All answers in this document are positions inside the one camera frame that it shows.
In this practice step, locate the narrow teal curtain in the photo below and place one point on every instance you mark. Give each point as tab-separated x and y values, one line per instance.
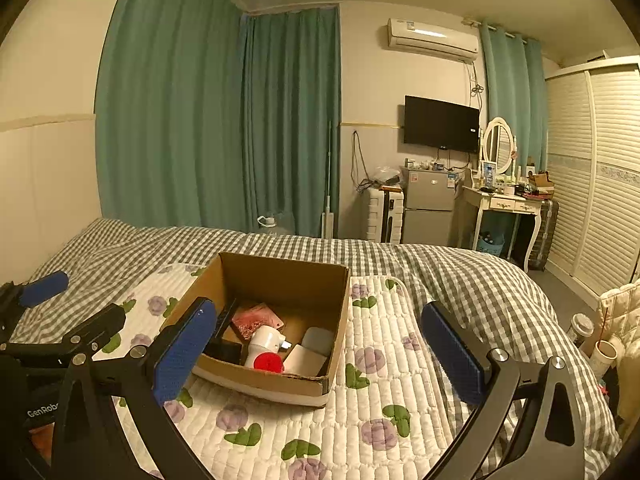
515	90

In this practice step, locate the white flat mop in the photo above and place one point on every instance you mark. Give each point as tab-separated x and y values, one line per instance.
330	225

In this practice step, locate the white ribbed suitcase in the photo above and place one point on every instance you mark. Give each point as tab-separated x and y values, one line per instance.
382	215

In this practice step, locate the pink glitter wallet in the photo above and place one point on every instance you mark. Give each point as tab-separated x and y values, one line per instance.
255	317

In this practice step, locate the grey checked duvet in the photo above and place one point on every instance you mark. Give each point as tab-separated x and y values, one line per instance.
450	280

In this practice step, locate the white bottle with pink label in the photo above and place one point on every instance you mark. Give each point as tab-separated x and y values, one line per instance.
264	340

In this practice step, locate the white power bank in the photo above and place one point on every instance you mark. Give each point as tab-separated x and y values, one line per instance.
305	361

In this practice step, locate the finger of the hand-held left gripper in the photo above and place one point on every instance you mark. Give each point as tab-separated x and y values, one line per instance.
42	287
95	325

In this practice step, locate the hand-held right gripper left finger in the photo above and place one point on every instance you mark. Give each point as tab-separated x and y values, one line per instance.
182	350

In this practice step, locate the blue basket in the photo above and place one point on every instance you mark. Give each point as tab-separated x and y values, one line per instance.
490	246

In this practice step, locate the black multi-port charger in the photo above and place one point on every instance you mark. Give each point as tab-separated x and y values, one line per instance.
222	350

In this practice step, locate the dark suitcase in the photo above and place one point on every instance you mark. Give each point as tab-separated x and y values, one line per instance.
545	235

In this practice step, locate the white louvred wardrobe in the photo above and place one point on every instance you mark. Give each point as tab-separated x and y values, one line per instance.
595	175

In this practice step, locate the floral quilted mattress pad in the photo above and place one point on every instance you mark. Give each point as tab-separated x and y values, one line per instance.
380	360

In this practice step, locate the white air conditioner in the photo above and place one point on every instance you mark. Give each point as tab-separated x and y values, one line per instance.
432	40

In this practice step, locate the cream quilted jacket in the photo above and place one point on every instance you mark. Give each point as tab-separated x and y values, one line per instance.
625	340

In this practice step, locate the small brown cardboard box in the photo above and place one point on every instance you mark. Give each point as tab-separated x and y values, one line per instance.
541	184

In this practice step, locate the wide teal curtain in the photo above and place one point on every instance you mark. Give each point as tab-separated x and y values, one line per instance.
165	110

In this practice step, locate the paper cup with lid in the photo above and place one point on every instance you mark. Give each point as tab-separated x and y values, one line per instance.
580	327

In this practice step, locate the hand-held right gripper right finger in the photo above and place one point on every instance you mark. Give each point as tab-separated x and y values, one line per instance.
452	352

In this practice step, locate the silver small fridge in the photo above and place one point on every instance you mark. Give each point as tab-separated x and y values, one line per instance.
427	205

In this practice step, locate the white open cup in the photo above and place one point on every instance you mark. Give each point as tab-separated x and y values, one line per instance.
604	357

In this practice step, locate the black wall television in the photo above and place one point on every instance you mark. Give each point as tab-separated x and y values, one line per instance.
440	122

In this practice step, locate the white oval mirror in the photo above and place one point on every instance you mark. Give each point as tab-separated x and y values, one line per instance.
497	142

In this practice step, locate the clear plastic bag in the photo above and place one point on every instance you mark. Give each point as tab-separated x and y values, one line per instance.
386	176

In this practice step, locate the white photo frame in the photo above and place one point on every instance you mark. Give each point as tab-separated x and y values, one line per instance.
489	173

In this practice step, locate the white cube charger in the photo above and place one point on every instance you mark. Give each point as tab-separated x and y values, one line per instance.
320	339

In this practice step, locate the white dressing table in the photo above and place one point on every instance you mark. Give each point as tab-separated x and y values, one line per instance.
505	204

